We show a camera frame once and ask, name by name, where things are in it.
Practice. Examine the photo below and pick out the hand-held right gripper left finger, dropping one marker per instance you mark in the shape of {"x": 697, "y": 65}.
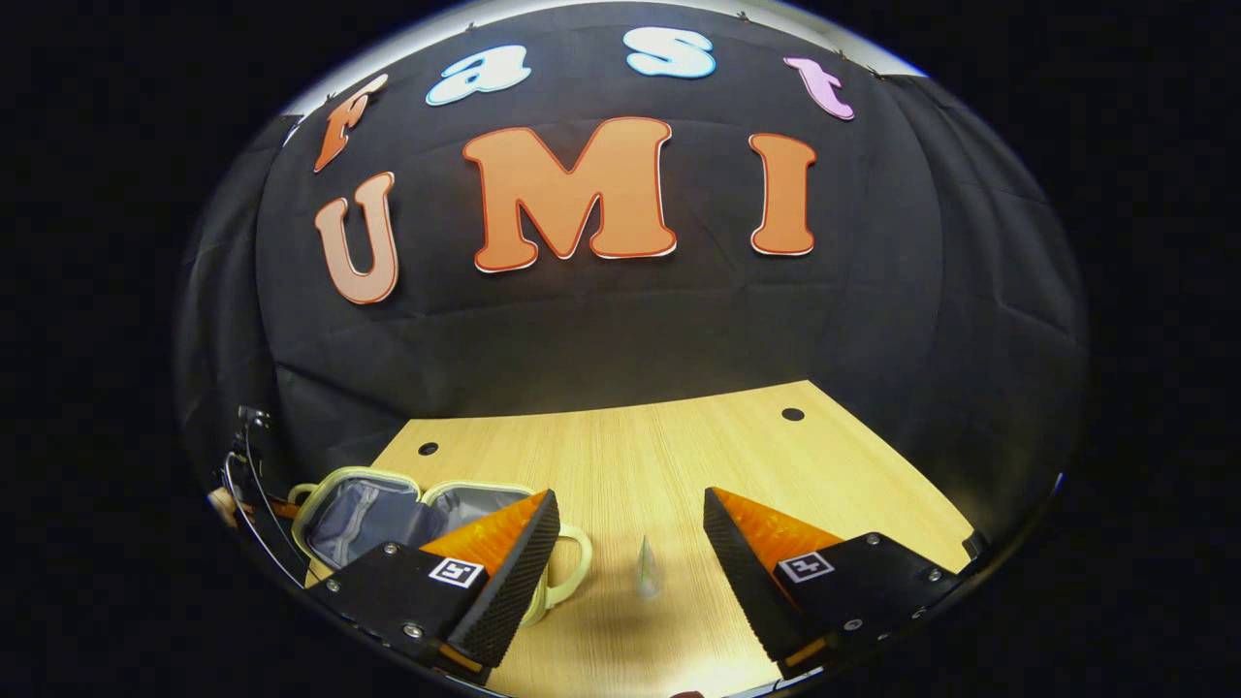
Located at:
{"x": 514, "y": 572}

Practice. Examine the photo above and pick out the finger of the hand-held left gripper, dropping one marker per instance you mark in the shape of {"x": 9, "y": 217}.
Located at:
{"x": 282, "y": 508}

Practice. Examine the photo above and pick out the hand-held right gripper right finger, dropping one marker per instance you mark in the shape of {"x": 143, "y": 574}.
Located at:
{"x": 745, "y": 572}

